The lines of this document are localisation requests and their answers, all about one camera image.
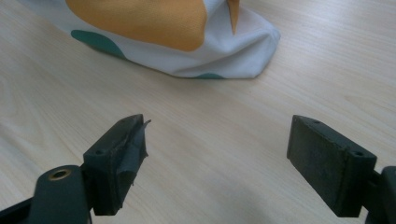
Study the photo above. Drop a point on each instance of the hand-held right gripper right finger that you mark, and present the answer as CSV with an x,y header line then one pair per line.
x,y
323,161

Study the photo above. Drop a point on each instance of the white cloth with coloured patches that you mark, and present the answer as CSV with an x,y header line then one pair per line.
x,y
218,46

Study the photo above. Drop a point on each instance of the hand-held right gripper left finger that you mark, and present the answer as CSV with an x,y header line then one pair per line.
x,y
112,165

